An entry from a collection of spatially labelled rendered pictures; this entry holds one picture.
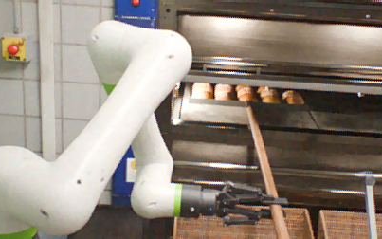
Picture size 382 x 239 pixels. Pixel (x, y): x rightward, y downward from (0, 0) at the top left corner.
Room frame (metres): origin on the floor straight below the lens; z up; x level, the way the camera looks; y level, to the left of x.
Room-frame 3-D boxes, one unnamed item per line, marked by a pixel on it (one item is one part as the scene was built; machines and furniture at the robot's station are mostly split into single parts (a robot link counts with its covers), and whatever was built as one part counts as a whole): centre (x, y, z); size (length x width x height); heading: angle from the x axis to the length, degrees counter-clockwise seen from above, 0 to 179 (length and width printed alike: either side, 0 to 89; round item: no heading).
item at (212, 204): (1.38, -0.09, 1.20); 0.09 x 0.07 x 0.08; 90
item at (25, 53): (2.05, 0.68, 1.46); 0.10 x 0.07 x 0.10; 89
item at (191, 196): (1.38, -0.02, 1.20); 0.12 x 0.06 x 0.09; 0
